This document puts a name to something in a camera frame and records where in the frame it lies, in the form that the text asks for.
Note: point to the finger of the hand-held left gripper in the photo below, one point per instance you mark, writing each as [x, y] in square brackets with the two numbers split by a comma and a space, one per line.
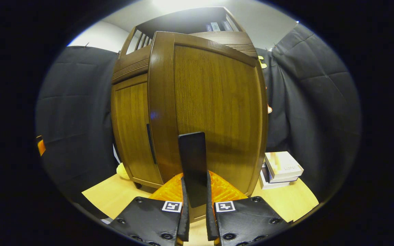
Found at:
[41, 147]

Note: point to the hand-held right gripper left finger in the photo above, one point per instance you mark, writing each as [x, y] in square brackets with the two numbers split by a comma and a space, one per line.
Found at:
[184, 218]

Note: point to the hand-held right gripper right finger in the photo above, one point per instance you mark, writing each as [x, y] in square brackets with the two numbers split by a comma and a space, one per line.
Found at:
[210, 222]

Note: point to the wooden shoe cabinet door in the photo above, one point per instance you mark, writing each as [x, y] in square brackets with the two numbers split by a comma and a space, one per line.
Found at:
[132, 130]
[217, 102]

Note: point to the wooden double-door shoe cabinet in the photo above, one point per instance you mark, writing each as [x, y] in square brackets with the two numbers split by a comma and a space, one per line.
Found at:
[169, 24]

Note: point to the pale yellow round plush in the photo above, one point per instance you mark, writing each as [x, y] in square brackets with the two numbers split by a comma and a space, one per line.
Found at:
[121, 171]

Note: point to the long ceiling light panel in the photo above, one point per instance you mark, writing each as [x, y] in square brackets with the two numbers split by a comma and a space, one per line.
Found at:
[183, 4]

